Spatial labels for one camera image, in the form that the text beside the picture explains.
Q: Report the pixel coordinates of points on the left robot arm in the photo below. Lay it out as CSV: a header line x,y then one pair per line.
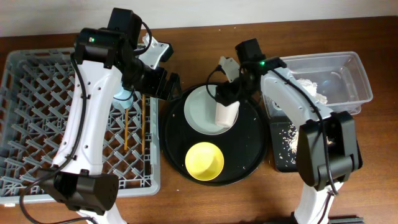
x,y
106,61

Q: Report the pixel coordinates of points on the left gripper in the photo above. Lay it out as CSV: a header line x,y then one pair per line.
x,y
162,86

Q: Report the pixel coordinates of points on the round black serving tray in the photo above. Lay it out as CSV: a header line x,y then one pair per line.
x,y
244,146

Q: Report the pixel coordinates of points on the grey plastic dishwasher rack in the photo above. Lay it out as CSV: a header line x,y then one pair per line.
x,y
36,96

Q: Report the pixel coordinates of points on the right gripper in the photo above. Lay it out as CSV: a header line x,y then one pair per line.
x,y
226,94

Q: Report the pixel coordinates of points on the pink plastic cup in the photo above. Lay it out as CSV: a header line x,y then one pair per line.
x,y
225,115

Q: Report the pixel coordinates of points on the clear plastic storage bin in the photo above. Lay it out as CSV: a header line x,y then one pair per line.
x,y
340,78

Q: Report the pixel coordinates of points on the white round plate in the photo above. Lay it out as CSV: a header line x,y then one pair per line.
x,y
200,110

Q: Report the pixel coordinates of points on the blue plastic cup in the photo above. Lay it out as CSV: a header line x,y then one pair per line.
x,y
123,99

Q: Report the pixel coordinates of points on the wooden chopstick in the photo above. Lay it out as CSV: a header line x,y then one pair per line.
x,y
126,133
143,132

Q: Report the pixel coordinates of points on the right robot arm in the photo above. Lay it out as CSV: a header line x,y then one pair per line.
x,y
327,151

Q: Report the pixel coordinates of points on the black rectangular tray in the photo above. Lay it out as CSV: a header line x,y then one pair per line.
x,y
277,124

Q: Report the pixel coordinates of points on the white paper napkin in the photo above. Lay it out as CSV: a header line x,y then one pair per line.
x,y
311,87

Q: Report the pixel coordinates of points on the food scraps in bowl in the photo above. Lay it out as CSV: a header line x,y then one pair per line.
x,y
290,137

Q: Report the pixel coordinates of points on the yellow bowl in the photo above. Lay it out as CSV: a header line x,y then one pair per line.
x,y
204,161

